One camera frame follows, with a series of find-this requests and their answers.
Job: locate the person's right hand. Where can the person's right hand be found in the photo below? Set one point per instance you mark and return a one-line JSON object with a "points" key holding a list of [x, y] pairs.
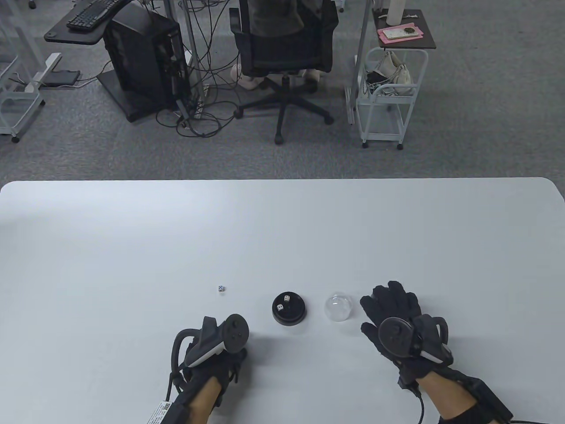
{"points": [[393, 300]]}

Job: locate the person's left hand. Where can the person's left hand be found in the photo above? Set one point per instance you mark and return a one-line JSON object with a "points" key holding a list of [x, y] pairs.
{"points": [[234, 362]]}

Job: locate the clear dice shaker dome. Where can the clear dice shaker dome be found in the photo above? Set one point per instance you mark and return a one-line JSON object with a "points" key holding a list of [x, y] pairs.
{"points": [[339, 308]]}

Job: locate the black dice shaker base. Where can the black dice shaker base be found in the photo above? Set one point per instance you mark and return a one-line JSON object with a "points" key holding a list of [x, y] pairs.
{"points": [[295, 311]]}

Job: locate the person's right forearm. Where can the person's right forearm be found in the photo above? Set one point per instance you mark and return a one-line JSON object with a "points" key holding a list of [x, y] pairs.
{"points": [[446, 393]]}

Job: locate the person's left forearm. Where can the person's left forearm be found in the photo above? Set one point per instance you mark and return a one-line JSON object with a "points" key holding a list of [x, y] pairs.
{"points": [[198, 404]]}

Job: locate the black and white controller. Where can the black and white controller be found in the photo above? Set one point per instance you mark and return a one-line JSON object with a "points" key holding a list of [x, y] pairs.
{"points": [[395, 336], [236, 333]]}

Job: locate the black wrist-worn device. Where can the black wrist-worn device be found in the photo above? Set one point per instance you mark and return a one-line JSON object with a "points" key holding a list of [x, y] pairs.
{"points": [[485, 397], [176, 410]]}

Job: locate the white rolling cart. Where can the white rolling cart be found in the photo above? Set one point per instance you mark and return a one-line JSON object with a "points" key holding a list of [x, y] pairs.
{"points": [[384, 101], [26, 88]]}

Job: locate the black pouch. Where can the black pouch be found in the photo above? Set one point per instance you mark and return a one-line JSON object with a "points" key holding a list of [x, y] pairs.
{"points": [[375, 79]]}

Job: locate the beige bag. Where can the beige bag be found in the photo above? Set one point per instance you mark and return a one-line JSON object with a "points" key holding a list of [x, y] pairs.
{"points": [[395, 73]]}

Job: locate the white desk leg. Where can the white desk leg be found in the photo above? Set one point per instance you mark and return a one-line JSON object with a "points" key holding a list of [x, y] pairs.
{"points": [[362, 44], [194, 53]]}

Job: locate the power strip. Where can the power strip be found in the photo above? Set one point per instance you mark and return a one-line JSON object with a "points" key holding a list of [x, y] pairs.
{"points": [[184, 108]]}

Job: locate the brown side table top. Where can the brown side table top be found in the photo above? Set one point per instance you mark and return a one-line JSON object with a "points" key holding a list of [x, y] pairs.
{"points": [[423, 39]]}

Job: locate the pink book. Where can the pink book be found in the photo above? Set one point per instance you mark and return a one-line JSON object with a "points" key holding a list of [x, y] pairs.
{"points": [[415, 36]]}

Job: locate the white card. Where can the white card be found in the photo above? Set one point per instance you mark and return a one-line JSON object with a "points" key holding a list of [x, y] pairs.
{"points": [[393, 33]]}

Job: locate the black office chair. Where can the black office chair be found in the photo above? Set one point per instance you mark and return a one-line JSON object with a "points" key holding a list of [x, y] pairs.
{"points": [[282, 55]]}

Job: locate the small black round object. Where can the small black round object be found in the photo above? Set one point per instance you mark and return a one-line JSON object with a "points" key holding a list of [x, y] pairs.
{"points": [[412, 30]]}

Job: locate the black tower platform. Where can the black tower platform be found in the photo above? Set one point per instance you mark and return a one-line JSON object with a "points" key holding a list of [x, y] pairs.
{"points": [[128, 108]]}

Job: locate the white bottle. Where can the white bottle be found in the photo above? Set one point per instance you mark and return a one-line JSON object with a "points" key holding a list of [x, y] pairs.
{"points": [[394, 11]]}

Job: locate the black computer tower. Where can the black computer tower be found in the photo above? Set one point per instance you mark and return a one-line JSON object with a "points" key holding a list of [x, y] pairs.
{"points": [[141, 57]]}

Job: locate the black power adapter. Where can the black power adapter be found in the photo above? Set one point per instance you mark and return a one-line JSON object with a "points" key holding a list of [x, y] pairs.
{"points": [[62, 78]]}

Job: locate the black keyboard tray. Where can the black keyboard tray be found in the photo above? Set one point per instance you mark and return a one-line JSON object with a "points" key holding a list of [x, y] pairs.
{"points": [[70, 37]]}

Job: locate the black keyboard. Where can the black keyboard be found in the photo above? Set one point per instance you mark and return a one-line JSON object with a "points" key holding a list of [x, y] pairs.
{"points": [[90, 13]]}

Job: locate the white desk frame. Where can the white desk frame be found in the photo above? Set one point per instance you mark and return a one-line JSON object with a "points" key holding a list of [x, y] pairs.
{"points": [[44, 70]]}

